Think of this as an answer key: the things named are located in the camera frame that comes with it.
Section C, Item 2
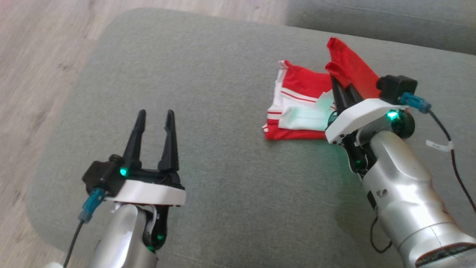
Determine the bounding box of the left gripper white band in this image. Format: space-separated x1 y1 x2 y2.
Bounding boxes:
106 109 186 206

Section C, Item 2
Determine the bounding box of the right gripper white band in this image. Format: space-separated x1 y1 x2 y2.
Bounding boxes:
325 74 409 145

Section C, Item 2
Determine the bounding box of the red white basketball jersey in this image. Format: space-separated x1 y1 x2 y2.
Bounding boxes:
262 36 382 141

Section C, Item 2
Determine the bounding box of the grey sofa seat cushion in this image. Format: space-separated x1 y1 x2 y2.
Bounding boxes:
26 7 476 268

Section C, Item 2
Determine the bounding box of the grey sofa back cushion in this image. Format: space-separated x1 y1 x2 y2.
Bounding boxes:
286 0 476 55

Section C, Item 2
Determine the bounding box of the right black cable blue plug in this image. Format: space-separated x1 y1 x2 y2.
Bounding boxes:
400 92 476 213

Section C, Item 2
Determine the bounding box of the black cable blue plug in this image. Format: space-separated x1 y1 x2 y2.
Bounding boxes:
400 92 476 213
63 187 107 268

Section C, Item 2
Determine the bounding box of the left black cable blue plug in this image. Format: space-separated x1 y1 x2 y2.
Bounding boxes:
63 187 107 268

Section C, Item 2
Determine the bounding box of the thin black cable loop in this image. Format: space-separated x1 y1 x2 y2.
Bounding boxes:
370 215 393 254

